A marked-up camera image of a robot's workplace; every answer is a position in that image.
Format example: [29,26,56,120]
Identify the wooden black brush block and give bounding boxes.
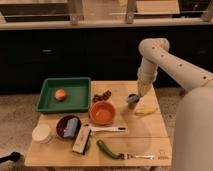
[72,126,91,155]

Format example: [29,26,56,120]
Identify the green plastic tray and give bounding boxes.
[36,77,91,113]

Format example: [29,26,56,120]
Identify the dark brown bowl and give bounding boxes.
[56,115,81,139]

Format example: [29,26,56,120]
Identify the silver fork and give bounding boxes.
[118,153,155,160]

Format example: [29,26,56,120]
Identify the blue sponge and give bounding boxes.
[64,118,78,138]

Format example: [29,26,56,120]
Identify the black object on floor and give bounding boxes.
[0,152,21,164]

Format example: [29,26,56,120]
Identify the green cucumber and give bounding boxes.
[96,140,120,159]

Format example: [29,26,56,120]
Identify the orange bowl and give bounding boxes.
[89,101,116,125]

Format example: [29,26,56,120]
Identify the white round container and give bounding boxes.
[32,124,52,143]

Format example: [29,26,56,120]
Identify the yellow banana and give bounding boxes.
[135,108,157,116]

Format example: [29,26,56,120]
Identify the red-yellow apple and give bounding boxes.
[55,89,67,101]

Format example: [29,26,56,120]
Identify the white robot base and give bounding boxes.
[172,88,213,171]

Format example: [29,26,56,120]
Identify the dark red grapes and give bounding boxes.
[92,90,112,102]

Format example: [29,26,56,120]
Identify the metal cup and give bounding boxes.
[128,100,139,110]

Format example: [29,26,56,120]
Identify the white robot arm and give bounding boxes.
[137,38,213,97]

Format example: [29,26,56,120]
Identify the white-handled knife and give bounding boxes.
[84,124,127,132]

